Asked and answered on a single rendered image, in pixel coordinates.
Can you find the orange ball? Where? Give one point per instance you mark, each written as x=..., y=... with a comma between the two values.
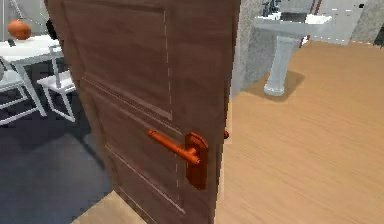
x=19, y=29

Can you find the white pedestal sink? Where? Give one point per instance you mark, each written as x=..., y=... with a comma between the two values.
x=283, y=50

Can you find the white chair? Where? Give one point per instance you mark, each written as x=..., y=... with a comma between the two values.
x=58, y=83
x=8, y=83

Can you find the brown wooden room door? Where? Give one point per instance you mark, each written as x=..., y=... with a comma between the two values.
x=133, y=66

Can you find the dark sink faucet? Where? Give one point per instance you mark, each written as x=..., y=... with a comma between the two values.
x=270, y=7

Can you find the small orange door knob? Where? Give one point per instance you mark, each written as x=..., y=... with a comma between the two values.
x=226, y=134

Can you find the white table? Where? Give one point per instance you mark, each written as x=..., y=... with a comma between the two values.
x=26, y=50

